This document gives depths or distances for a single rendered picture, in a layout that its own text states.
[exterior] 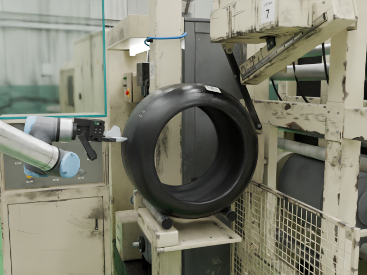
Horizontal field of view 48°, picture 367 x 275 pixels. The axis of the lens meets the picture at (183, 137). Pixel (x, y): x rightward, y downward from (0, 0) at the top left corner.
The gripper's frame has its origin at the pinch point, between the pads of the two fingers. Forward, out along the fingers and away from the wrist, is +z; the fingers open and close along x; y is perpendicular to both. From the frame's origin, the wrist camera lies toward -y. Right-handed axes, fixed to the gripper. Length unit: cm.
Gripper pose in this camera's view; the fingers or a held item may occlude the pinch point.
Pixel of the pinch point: (123, 140)
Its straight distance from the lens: 163.0
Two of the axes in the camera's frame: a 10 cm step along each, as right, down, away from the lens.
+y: 1.2, -9.9, -0.9
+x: -3.2, -1.3, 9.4
